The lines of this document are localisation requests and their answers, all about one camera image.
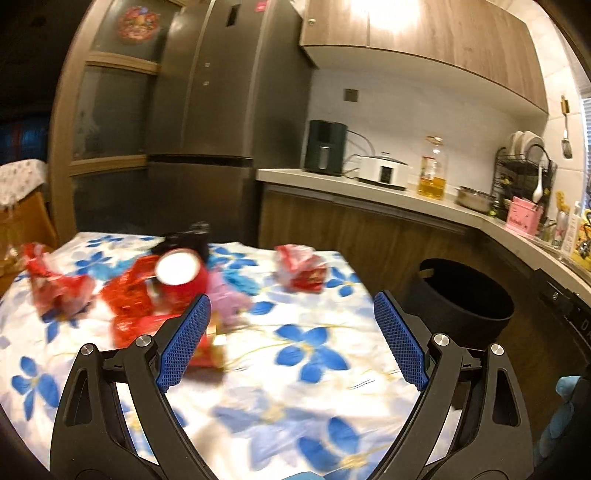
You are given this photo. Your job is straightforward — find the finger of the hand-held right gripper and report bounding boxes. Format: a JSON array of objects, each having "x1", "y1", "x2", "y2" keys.
[{"x1": 534, "y1": 270, "x2": 591, "y2": 346}]

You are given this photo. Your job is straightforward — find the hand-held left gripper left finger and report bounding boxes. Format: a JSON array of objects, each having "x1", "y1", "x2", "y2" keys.
[{"x1": 50, "y1": 294, "x2": 218, "y2": 480}]

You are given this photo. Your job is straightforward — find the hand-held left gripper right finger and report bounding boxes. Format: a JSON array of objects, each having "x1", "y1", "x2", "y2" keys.
[{"x1": 369, "y1": 291, "x2": 536, "y2": 480}]

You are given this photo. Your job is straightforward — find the red and yellow packet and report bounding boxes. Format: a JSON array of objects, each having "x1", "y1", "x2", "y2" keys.
[{"x1": 188, "y1": 323, "x2": 228, "y2": 371}]

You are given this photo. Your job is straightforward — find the red can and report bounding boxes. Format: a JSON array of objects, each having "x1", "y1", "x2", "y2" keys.
[{"x1": 154, "y1": 248, "x2": 212, "y2": 302}]

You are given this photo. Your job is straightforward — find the purple plastic bag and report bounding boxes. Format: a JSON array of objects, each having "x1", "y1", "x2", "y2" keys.
[{"x1": 205, "y1": 267, "x2": 254, "y2": 329}]

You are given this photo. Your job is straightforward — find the red foil wrapper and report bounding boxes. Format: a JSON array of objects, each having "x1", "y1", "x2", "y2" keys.
[{"x1": 100, "y1": 256, "x2": 185, "y2": 348}]

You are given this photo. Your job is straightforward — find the black round bin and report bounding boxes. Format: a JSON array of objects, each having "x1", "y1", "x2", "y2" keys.
[{"x1": 406, "y1": 258, "x2": 515, "y2": 352}]

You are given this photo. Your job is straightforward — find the red and white plastic bag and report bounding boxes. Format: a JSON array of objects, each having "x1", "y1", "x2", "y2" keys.
[{"x1": 274, "y1": 244, "x2": 330, "y2": 293}]

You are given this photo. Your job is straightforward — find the red and white wrapper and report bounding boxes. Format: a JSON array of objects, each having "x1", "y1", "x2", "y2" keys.
[{"x1": 21, "y1": 242, "x2": 101, "y2": 320}]

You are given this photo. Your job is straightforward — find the green and silver drink can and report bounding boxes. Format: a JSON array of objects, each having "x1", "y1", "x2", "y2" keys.
[{"x1": 551, "y1": 210, "x2": 571, "y2": 248}]

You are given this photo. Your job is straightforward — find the white detergent bottle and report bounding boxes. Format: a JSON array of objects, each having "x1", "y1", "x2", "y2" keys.
[{"x1": 561, "y1": 200, "x2": 584, "y2": 253}]

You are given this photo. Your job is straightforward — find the blue cloth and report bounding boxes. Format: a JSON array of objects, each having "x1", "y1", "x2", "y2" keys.
[{"x1": 539, "y1": 375, "x2": 584, "y2": 463}]

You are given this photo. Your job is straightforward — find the small black device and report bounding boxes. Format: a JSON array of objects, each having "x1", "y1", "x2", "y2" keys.
[{"x1": 151, "y1": 222, "x2": 211, "y2": 260}]

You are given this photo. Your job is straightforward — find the pink utensil holder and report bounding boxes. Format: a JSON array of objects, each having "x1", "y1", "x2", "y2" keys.
[{"x1": 504, "y1": 196, "x2": 545, "y2": 237}]

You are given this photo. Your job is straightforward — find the blue floral tablecloth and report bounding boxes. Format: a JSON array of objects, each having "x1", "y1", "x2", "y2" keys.
[{"x1": 0, "y1": 231, "x2": 462, "y2": 480}]

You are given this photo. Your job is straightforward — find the kitchen counter with wooden cabinets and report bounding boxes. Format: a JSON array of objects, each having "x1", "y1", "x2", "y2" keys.
[{"x1": 255, "y1": 167, "x2": 591, "y2": 430}]

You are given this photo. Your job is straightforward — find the black dish rack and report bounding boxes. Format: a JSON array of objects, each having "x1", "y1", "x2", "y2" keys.
[{"x1": 491, "y1": 130, "x2": 558, "y2": 219}]

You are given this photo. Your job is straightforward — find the steel basin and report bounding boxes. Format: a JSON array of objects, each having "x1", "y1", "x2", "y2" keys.
[{"x1": 454, "y1": 185, "x2": 498, "y2": 213}]

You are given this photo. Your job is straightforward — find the window blinds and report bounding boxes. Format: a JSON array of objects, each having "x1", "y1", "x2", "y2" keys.
[{"x1": 580, "y1": 95, "x2": 591, "y2": 210}]

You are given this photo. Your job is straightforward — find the cooking oil bottle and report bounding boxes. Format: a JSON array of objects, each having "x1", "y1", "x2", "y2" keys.
[{"x1": 417, "y1": 136, "x2": 450, "y2": 200}]

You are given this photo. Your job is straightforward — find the white electric cooker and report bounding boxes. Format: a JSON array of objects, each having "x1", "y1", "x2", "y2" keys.
[{"x1": 356, "y1": 152, "x2": 414, "y2": 191}]

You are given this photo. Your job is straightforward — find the hanging metal spatula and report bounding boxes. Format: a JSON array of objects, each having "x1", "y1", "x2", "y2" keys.
[{"x1": 560, "y1": 95, "x2": 574, "y2": 160}]

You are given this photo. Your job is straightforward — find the row of white dishes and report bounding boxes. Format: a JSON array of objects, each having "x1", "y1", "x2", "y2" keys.
[{"x1": 508, "y1": 130, "x2": 546, "y2": 153}]

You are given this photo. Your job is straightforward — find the wooden chair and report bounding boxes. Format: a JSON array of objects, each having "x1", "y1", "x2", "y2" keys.
[{"x1": 0, "y1": 191, "x2": 60, "y2": 280}]

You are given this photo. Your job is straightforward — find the black air fryer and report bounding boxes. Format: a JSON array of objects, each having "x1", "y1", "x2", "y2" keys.
[{"x1": 303, "y1": 120, "x2": 348, "y2": 177}]

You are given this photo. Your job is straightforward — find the white patterned cloth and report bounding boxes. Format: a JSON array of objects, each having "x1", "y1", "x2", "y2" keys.
[{"x1": 0, "y1": 159, "x2": 49, "y2": 209}]

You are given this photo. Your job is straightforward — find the grey refrigerator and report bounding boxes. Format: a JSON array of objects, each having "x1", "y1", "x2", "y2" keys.
[{"x1": 147, "y1": 0, "x2": 320, "y2": 250}]

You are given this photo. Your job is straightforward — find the glass door wooden cabinet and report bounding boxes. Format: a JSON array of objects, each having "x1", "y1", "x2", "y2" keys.
[{"x1": 48, "y1": 0, "x2": 185, "y2": 241}]

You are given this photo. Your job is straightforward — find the red round door decoration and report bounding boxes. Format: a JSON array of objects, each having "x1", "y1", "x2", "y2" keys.
[{"x1": 119, "y1": 6, "x2": 162, "y2": 45}]

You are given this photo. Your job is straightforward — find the black power cable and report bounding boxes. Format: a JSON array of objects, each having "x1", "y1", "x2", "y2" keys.
[{"x1": 345, "y1": 130, "x2": 385, "y2": 180}]

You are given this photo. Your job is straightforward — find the wooden wall cabinet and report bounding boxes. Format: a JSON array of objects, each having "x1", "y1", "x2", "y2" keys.
[{"x1": 298, "y1": 0, "x2": 550, "y2": 114}]

